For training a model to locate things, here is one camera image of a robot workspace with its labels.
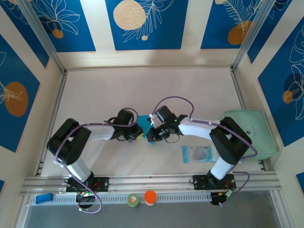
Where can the long aluminium mounting rail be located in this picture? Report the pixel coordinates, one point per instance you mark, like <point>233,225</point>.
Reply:
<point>152,181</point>

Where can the mint green zip pouch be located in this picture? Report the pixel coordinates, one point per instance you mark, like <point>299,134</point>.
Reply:
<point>261,133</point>

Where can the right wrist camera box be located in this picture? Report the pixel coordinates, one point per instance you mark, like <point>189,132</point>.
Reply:
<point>153,120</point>

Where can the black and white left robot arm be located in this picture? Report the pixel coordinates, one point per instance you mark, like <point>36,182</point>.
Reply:
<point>78,166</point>

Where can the aluminium frame post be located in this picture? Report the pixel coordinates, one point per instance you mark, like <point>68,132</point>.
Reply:
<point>43,35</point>
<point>251,35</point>

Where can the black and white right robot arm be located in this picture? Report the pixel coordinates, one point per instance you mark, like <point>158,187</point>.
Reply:
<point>221,168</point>

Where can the green cylindrical container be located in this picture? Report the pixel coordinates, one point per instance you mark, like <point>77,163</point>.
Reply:
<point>133,200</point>

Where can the aluminium table end rail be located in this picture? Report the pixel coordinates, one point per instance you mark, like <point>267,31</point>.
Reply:
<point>147,68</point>

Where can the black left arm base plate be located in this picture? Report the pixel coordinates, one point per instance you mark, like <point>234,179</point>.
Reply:
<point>103,184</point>

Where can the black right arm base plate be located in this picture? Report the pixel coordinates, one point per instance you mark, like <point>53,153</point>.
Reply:
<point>200,183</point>

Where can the orange-lidded white container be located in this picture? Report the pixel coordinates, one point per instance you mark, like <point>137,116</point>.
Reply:
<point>150,197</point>

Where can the blue bone-shaped toy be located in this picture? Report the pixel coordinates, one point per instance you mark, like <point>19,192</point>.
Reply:
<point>44,198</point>

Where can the blue wet wipes packet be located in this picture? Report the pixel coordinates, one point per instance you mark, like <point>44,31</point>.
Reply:
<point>197,154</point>

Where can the blue paper sheet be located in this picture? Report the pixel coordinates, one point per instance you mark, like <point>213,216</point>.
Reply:
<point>145,123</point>

